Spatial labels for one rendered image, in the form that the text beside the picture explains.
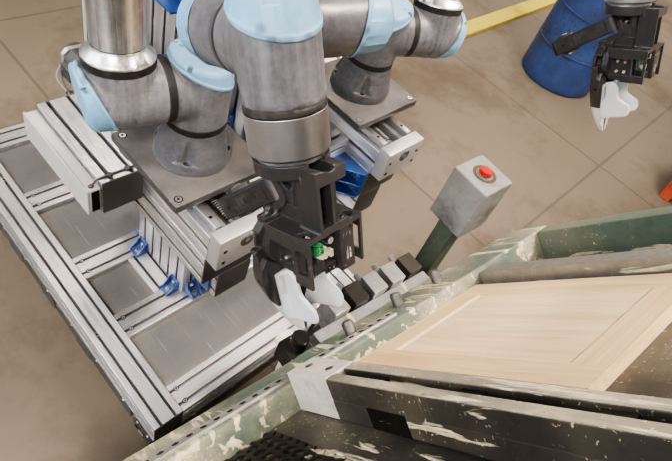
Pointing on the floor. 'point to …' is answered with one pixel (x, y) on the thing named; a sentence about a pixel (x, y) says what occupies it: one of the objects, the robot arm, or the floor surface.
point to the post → (435, 248)
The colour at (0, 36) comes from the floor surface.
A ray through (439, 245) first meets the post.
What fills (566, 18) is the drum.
